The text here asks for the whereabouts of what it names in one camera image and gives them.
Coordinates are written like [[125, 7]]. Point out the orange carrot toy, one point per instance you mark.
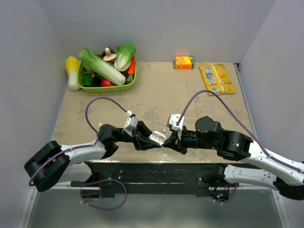
[[131, 70]]

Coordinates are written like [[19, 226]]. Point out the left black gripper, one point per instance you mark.
[[140, 143]]

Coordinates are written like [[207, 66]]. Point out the dark eggplant toy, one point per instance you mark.
[[96, 81]]

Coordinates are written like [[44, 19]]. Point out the green pepper toy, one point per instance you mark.
[[87, 80]]

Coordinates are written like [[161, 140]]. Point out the large napa cabbage toy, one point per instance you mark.
[[94, 64]]

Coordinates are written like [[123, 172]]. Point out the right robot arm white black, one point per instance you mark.
[[270, 170]]

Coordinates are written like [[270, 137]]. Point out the green plastic basket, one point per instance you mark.
[[115, 88]]

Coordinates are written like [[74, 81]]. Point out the beige mushroom toy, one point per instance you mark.
[[108, 56]]

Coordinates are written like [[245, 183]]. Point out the yellow cabbage toy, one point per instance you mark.
[[72, 69]]

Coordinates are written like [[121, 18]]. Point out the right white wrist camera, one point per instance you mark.
[[175, 123]]

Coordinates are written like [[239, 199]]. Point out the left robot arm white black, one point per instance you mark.
[[55, 163]]

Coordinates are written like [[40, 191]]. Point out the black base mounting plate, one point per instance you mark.
[[199, 179]]

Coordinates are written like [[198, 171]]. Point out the small green cabbage toy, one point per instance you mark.
[[124, 55]]

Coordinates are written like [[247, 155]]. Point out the yellow snack package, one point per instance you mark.
[[216, 79]]

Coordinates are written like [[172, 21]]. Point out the orange green small box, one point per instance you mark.
[[183, 62]]

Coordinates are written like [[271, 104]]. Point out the white oval charging case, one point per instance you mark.
[[157, 137]]

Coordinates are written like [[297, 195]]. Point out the red tomato toy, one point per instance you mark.
[[106, 83]]

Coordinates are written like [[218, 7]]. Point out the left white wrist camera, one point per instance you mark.
[[130, 123]]

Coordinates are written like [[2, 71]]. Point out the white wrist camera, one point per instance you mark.
[[175, 123], [130, 123]]

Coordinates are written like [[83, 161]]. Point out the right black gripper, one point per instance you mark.
[[180, 146]]

